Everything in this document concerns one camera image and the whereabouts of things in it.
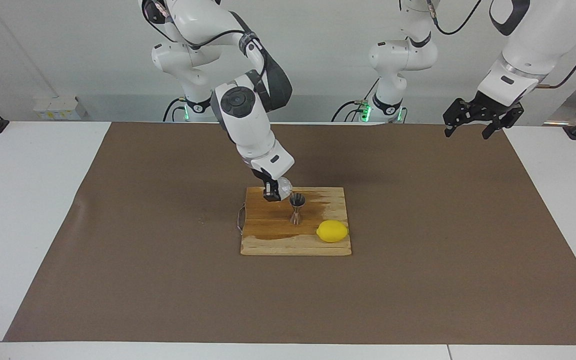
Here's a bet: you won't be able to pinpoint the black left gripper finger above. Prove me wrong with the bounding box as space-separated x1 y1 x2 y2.
441 97 477 139
481 104 526 141

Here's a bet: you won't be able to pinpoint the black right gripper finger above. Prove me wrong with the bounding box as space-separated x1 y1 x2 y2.
262 180 283 203

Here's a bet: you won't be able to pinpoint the small clear plastic cup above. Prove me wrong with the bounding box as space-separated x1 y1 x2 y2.
274 175 294 197

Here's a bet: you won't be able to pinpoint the steel double jigger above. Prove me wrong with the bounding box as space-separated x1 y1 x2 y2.
288 191 308 227

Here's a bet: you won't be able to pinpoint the wooden cutting board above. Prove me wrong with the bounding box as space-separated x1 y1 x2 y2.
236 186 353 257

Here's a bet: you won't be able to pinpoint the yellow lemon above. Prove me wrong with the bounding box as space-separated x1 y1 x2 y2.
315 219 350 244

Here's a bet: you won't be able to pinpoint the brown table mat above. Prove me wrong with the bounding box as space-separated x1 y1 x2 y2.
3 121 576 346

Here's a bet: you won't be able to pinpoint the white small boxes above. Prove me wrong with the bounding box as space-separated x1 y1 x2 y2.
32 95 89 121

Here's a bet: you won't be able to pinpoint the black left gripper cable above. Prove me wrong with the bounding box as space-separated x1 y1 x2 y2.
534 22 576 91

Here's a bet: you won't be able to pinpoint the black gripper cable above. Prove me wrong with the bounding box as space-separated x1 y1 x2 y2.
534 22 576 91
142 0 270 77

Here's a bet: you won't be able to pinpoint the thick black cable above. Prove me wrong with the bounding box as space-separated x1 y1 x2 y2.
427 0 484 36

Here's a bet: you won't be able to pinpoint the black base cable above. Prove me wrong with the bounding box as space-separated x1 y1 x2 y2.
331 98 409 124
161 96 219 124

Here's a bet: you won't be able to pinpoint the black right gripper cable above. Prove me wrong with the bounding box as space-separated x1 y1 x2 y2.
142 0 270 77

